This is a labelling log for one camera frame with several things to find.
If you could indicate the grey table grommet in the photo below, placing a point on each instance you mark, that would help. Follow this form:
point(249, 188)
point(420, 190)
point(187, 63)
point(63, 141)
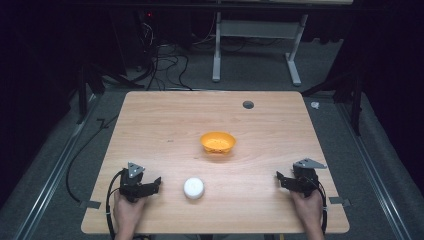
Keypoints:
point(248, 104)

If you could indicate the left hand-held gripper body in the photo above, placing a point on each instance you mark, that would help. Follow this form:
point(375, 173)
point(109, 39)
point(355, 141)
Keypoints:
point(132, 180)

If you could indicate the black metal stand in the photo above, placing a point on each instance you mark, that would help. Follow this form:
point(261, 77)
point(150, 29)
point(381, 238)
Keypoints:
point(87, 83)
point(353, 93)

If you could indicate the grey tape strip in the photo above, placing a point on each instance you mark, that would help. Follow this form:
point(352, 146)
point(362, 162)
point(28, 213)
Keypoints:
point(90, 204)
point(339, 201)

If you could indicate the white crumpled paper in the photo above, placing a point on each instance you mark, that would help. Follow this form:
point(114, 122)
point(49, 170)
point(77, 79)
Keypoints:
point(315, 105)

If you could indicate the person's left hand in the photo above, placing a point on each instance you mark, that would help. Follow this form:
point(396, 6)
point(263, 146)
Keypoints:
point(128, 213)

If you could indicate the white metal desk frame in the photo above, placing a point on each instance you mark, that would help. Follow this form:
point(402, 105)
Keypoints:
point(258, 29)

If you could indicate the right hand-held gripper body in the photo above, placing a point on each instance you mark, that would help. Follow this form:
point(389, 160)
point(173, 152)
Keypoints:
point(306, 178)

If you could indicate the person's right hand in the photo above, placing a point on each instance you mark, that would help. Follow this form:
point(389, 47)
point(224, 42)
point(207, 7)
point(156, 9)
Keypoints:
point(308, 210)

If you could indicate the metal floor rail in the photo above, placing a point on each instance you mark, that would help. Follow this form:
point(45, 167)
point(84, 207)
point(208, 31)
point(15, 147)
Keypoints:
point(56, 173)
point(373, 170)

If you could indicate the orange plastic bowl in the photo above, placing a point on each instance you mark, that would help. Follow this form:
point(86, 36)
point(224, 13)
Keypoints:
point(218, 142)

